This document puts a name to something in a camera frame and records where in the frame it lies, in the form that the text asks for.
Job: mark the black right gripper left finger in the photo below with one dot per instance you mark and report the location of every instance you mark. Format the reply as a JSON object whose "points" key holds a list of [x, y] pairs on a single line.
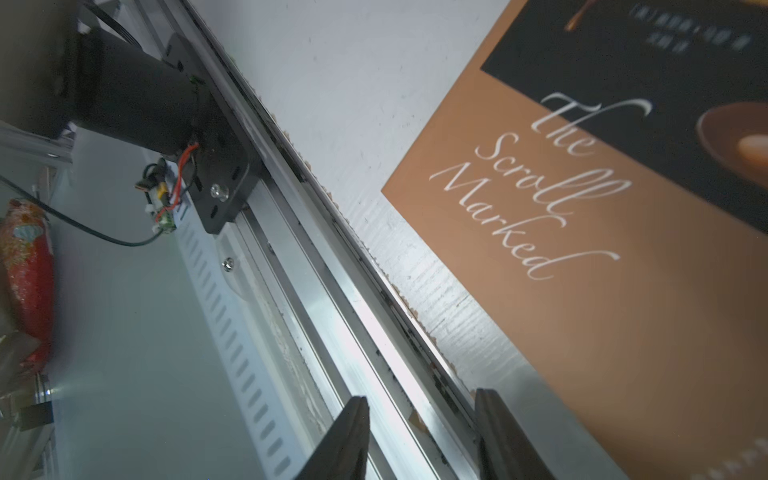
{"points": [[343, 451]]}

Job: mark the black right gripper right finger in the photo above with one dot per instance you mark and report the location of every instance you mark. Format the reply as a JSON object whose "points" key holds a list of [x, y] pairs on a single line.
{"points": [[504, 450]]}

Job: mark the red snack packet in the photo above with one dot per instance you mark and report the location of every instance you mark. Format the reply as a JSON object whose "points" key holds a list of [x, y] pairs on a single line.
{"points": [[27, 255]]}

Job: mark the aluminium front rail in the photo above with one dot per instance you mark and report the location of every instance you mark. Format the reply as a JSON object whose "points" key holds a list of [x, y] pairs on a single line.
{"points": [[317, 348]]}

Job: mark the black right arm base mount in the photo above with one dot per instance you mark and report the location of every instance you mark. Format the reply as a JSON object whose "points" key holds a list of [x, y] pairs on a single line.
{"points": [[164, 105]]}

